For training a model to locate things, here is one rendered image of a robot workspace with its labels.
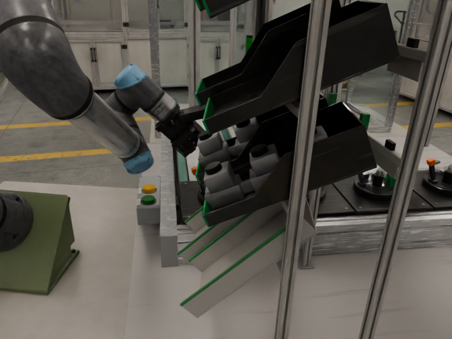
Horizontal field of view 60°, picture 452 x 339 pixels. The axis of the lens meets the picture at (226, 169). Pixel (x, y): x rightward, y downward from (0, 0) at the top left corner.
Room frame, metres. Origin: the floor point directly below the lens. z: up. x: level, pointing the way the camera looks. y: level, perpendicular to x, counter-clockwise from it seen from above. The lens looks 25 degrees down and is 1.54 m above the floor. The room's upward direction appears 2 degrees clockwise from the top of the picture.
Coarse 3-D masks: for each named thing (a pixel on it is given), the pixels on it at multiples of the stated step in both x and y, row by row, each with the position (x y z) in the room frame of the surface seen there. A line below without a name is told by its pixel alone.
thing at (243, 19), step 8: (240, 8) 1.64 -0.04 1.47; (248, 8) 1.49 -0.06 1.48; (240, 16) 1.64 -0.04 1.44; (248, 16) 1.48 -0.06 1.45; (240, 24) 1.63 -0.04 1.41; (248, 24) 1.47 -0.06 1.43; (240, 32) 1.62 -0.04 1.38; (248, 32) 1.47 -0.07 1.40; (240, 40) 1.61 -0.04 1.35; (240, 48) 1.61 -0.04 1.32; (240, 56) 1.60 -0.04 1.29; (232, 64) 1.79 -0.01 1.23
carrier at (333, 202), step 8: (328, 192) 1.08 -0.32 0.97; (336, 192) 1.08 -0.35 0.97; (320, 200) 1.01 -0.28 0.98; (328, 200) 1.02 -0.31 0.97; (336, 200) 1.03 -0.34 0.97; (344, 200) 1.03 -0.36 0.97; (320, 208) 0.98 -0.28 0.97; (328, 208) 0.98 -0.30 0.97; (336, 208) 0.98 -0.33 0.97; (344, 208) 0.98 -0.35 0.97; (320, 216) 0.95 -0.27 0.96; (328, 216) 0.95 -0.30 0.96
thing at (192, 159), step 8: (232, 128) 1.71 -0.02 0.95; (224, 136) 1.62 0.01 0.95; (232, 136) 1.59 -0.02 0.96; (176, 152) 1.50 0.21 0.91; (192, 152) 1.50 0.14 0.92; (184, 160) 1.34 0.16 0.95; (192, 160) 1.42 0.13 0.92; (184, 168) 1.27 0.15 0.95; (184, 176) 1.21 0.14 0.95; (192, 176) 1.27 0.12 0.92
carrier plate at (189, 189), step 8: (184, 184) 1.10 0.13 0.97; (192, 184) 1.10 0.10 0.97; (184, 192) 1.05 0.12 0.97; (192, 192) 1.05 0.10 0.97; (184, 200) 1.00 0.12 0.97; (192, 200) 1.00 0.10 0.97; (184, 208) 0.96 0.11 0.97; (192, 208) 0.96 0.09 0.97; (184, 216) 0.91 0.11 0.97; (184, 224) 0.89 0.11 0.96
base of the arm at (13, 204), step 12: (0, 192) 0.83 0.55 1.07; (12, 192) 0.86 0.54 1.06; (12, 204) 0.81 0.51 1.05; (24, 204) 0.84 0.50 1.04; (12, 216) 0.79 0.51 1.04; (24, 216) 0.81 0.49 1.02; (0, 228) 0.75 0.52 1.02; (12, 228) 0.78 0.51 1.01; (24, 228) 0.80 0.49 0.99; (0, 240) 0.76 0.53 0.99; (12, 240) 0.78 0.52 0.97
